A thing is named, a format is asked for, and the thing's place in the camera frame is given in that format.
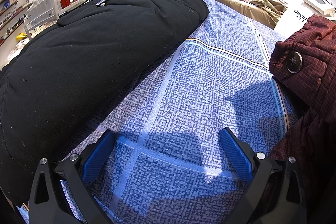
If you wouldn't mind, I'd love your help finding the black padded jacket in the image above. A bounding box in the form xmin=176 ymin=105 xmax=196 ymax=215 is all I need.
xmin=1 ymin=0 xmax=209 ymax=206

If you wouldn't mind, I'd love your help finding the white device with lettering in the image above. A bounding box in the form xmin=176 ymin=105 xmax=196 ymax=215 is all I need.
xmin=274 ymin=0 xmax=335 ymax=39

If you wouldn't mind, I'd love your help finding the blue checkered bed sheet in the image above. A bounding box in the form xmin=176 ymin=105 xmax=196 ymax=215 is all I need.
xmin=18 ymin=0 xmax=299 ymax=224

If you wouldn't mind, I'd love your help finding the maroon quilted jacket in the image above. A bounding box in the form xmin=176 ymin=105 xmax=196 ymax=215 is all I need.
xmin=269 ymin=15 xmax=335 ymax=222

